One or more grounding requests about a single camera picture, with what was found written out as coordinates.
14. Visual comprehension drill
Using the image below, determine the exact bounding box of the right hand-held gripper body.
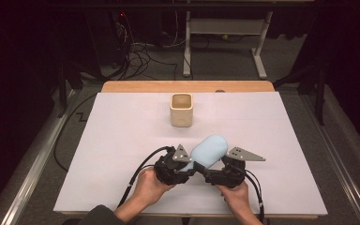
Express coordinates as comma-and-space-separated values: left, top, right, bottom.
204, 146, 267, 189

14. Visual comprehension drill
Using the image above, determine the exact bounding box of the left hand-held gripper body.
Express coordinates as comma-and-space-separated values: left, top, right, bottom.
153, 143, 199, 187

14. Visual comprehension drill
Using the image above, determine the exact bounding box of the light blue hairbrush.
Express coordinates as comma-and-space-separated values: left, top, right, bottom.
181, 134, 230, 173

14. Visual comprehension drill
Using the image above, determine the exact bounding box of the beige square cup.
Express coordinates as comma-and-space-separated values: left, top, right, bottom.
169, 93, 194, 128

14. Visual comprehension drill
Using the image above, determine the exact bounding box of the person's right hand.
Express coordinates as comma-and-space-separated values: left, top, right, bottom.
216, 180, 251, 213

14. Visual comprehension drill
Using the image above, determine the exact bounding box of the person's left hand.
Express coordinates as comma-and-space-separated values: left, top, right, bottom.
135, 166, 176, 209

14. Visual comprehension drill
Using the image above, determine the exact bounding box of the white board sheet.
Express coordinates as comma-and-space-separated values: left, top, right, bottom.
53, 91, 328, 217

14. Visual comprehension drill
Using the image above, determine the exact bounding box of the person's dark left sleeve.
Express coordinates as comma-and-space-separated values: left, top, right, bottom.
77, 204, 127, 225

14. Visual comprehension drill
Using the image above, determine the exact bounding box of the black metal stand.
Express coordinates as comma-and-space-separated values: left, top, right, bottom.
273, 59, 329, 127
55, 60, 85, 118

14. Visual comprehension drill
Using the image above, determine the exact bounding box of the dark computer tower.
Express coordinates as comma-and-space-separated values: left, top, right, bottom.
85, 10, 129, 68

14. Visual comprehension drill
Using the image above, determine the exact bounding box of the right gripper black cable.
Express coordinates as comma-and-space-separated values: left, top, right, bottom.
244, 170, 265, 223

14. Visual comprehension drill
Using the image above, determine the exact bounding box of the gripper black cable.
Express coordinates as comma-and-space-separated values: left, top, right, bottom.
117, 145, 173, 209
244, 170, 265, 223

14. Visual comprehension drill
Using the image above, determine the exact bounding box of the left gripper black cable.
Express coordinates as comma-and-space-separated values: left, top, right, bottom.
117, 145, 173, 209

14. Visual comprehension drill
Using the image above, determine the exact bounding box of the aluminium rail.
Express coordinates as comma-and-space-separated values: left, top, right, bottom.
299, 93, 360, 225
0, 88, 79, 225

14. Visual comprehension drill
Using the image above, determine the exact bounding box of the long black floor cable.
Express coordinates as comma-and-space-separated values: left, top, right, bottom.
52, 93, 98, 173

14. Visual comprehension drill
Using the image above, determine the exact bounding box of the tangle of black cables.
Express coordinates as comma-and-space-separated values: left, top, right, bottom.
101, 12, 186, 81

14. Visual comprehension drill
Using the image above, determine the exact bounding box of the white metal desk frame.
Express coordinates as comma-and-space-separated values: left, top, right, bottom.
182, 10, 275, 80

